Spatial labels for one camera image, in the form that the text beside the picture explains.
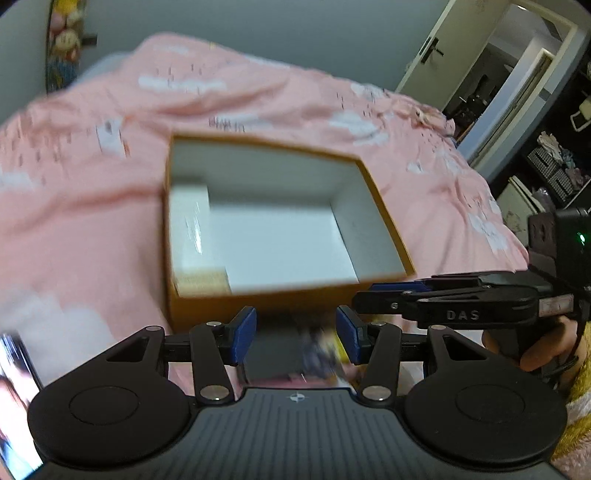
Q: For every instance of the cream door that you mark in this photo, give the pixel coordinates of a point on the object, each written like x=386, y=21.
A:
x=425, y=27

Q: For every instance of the orange cardboard box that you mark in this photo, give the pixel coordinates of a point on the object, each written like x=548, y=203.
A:
x=194, y=314

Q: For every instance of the person's right hand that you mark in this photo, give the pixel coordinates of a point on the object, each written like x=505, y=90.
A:
x=538, y=361

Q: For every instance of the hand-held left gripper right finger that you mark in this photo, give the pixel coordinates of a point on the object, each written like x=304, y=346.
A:
x=345, y=330

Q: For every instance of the small white box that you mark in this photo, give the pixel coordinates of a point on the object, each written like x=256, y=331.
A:
x=189, y=230

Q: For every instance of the patterned storage bin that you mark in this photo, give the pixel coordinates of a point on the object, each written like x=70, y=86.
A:
x=551, y=173

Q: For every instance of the pink cloud print blanket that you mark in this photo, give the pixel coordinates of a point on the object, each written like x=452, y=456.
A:
x=92, y=207

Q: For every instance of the dark shelf unit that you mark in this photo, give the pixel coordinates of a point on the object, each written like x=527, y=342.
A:
x=572, y=161

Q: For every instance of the cartoon wall poster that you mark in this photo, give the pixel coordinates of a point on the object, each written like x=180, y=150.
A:
x=62, y=41

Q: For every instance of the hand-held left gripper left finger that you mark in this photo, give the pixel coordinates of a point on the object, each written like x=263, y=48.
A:
x=244, y=332

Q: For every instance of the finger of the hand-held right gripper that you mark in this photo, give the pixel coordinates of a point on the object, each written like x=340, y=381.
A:
x=461, y=311
x=401, y=286

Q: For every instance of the small cream toy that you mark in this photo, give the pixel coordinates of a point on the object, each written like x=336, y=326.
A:
x=427, y=115

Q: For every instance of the white door frame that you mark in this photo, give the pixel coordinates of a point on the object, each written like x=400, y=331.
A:
x=521, y=83

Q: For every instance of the cream storage box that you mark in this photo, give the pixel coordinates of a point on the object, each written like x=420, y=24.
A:
x=519, y=203

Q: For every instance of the colourful printed item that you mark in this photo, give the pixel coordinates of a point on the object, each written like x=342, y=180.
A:
x=325, y=353

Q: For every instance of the dark grey flat object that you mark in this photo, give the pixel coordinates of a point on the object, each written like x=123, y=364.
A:
x=274, y=355

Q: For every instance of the small white device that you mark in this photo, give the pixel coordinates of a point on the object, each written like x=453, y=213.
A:
x=582, y=115

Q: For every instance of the smartphone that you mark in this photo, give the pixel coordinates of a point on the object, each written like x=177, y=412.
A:
x=14, y=406

